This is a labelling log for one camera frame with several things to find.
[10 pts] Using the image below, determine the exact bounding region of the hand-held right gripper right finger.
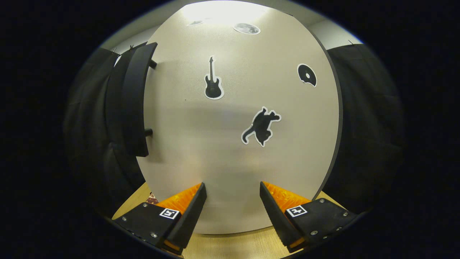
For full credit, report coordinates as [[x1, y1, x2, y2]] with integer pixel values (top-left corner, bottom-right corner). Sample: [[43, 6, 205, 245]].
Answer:
[[259, 181, 360, 253]]

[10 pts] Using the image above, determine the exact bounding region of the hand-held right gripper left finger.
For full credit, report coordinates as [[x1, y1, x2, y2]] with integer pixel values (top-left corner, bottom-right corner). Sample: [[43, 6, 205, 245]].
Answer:
[[113, 182, 208, 256]]

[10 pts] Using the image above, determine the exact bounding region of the beige cabinet door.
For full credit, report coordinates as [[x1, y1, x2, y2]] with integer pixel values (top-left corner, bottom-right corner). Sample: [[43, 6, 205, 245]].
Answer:
[[137, 0, 340, 234]]

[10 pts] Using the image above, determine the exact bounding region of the grey cabinet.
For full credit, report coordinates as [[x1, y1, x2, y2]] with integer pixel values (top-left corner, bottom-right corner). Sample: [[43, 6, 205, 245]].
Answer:
[[104, 11, 344, 202]]

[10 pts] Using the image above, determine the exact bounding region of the black cabinet door handle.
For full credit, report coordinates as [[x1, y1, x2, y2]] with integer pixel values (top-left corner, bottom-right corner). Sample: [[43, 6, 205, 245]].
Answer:
[[120, 42, 158, 158]]

